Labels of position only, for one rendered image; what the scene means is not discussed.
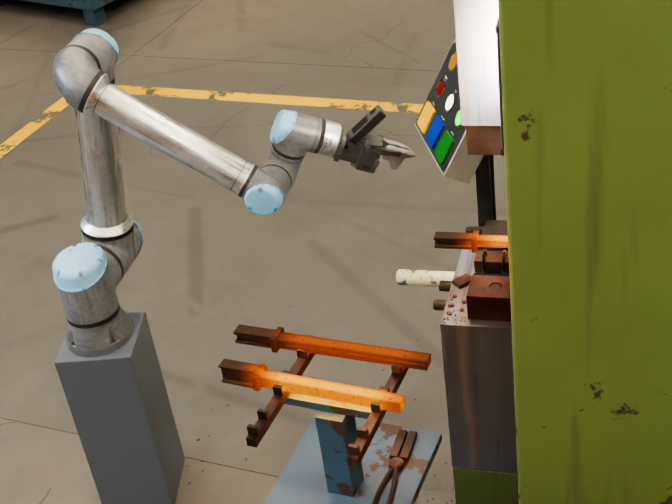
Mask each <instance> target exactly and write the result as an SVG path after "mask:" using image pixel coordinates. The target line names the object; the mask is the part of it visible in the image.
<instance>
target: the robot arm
mask: <svg viewBox="0 0 672 504"><path fill-rule="evenodd" d="M118 57H119V48H118V45H117V43H116V41H115V40H114V39H113V38H112V37H111V36H110V35H109V34H108V33H106V32H104V31H102V30H100V29H94V28H91V29H86V30H84V31H82V32H81V33H79V34H77V35H76V36H75V37H74V39H73V40H72V41H71V42H70V43H69V44H68V45H67V46H66V47H65V48H64V49H62V50H61V51H60V52H59V53H58V54H57V55H56V57H55V59H54V62H53V69H52V73H53V79H54V82H55V84H56V87H57V89H58V91H59V92H60V94H61V95H62V97H63V98H64V99H65V100H66V102H67V103H69V104H70V105H71V106H72V107H73V108H74V112H75V121H76V130H77V138H78V147H79V155H80V164H81V172H82V181H83V190H84V198H85V207H86V215H85V216H84V217H83V219H82V220H81V223H80V226H81V234H82V243H79V244H77V246H75V247H73V246H70V247H68V248H66V249H64V250H63V251H62V252H60V253H59V254H58V255H57V256H56V258H55V260H54V261H53V265H52V270H53V278H54V282H55V284H56V286H57V289H58V292H59V295H60V299H61V302H62V305H63V308H64V311H65V314H66V317H67V320H68V325H67V333H66V341H67V344H68V347H69V349H70V351H71V352H73V353H74V354H76V355H79V356H83V357H97V356H102V355H106V354H109V353H112V352H114V351H116V350H118V349H120V348H121V347H123V346H124V345H125V344H126V343H127V342H128V341H129V340H130V339H131V337H132V335H133V332H134V328H133V324H132V321H131V319H130V317H129V316H128V315H127V314H126V313H125V311H124V310H123V309H122V308H121V307H120V304H119V301H118V297H117V294H116V287H117V286H118V284H119V283H120V281H121V280H122V278H123V277H124V275H125V274H126V272H127V271H128V269H129V268H130V266H131V265H132V263H133V262H134V260H135V259H136V258H137V256H138V255H139V253H140V250H141V248H142V245H143V232H142V230H141V228H140V226H139V224H138V223H137V222H136V221H135V220H134V219H133V217H132V215H131V214H130V213H128V212H127V211H126V207H125V196H124V185H123V174H122V163H121V152H120V141H119V130H118V127H120V128H122V129H123V130H125V131H127V132H129V133H130V134H132V135H134V136H136V137H137V138H139V139H141V140H143V141H144V142H146V143H148V144H150V145H151V146H153V147H155V148H157V149H158V150H160V151H162V152H164V153H166V154H167V155H169V156H171V157H173V158H174V159H176V160H178V161H180V162H181V163H183V164H185V165H187V166H188V167H190V168H192V169H194V170H195V171H197V172H199V173H201V174H202V175H204V176H206V177H208V178H209V179H211V180H213V181H215V182H217V183H218V184H220V185H222V186H224V187H225V188H227V189H229V190H231V191H232V192H234V193H236V195H238V196H239V197H241V198H243V199H244V200H245V204H246V206H247V208H248V209H249V210H250V211H251V212H252V213H254V214H256V215H259V216H269V215H272V214H274V213H275V212H277V211H278V209H279V208H280V207H281V206H282V204H283V202H284V199H285V197H286V195H287V193H288V191H289V190H290V189H291V188H292V186H293V185H294V183H295V181H296V177H297V174H298V171H299V169H300V166H301V164H302V161H303V158H304V156H305V153H306V151H309V152H313V153H318V154H322V155H326V156H330V157H332V156H333V157H334V158H333V161H337V162H338V161H339V159H340V160H344V161H348V162H351V166H353V167H355V169H357V170H361V171H365V172H369V173H373V174H374V172H375V170H376V167H378V165H379V162H380V159H379V158H380V155H382V158H383V159H385V160H388V161H389V162H390V168H391V169H394V170H395V169H398V167H399V166H400V165H401V163H402V162H403V161H404V159H405V158H413V157H415V156H416V155H415V153H414V152H413V151H412V150H411V149H410V148H408V147H407V146H405V145H403V144H401V143H399V142H397V141H396V140H393V139H391V138H389V137H386V136H383V135H379V134H375V133H371V132H370V131H371V130H372V129H373V128H375V127H376V126H377V125H378V124H379V123H380V122H381V121H382V120H383V119H384V118H385V117H386V115H385V112H384V110H383V108H382V107H381V106H380V105H376V106H375V107H374V108H373V109H372V110H371V111H370V112H369V113H368V114H367V115H366V116H364V117H363V118H362V119H361V120H360V121H359V122H358V123H357V124H356V125H355V126H354V127H353V128H352V129H350V130H349V131H348V132H347V130H346V128H342V127H341V124H340V123H338V122H334V121H330V120H326V119H321V118H317V117H313V116H309V115H306V114H302V113H298V112H296V111H289V110H281V111H280V112H279V113H278V114H277V116H276V118H275V120H274V123H273V125H272V128H271V132H270V141H271V142H272V145H271V148H270V151H269V154H268V156H267V159H266V161H265V163H264V165H263V166H262V168H260V167H258V166H257V165H255V164H251V163H250V162H248V161H246V160H244V159H243V158H241V157H239V156H237V155H236V154H234V153H232V152H230V151H229V150H227V149H225V148H223V147H222V146H220V145H218V144H216V143H215V142H213V141H211V140H209V139H208V138H206V137H204V136H202V135H201V134H199V133H197V132H195V131H194V130H192V129H190V128H188V127H187V126H185V125H183V124H181V123H180V122H178V121H176V120H174V119H173V118H171V117H169V116H167V115H166V114H164V113H162V112H160V111H159V110H157V109H155V108H153V107H152V106H150V105H148V104H146V103H145V102H143V101H141V100H140V99H138V98H136V97H134V96H133V95H131V94H129V93H127V92H126V91H124V90H122V89H120V88H119V87H117V86H115V85H114V84H115V74H114V65H115V64H116V62H117V61H118ZM352 163H353V164H352ZM356 163H357V164H356Z"/></svg>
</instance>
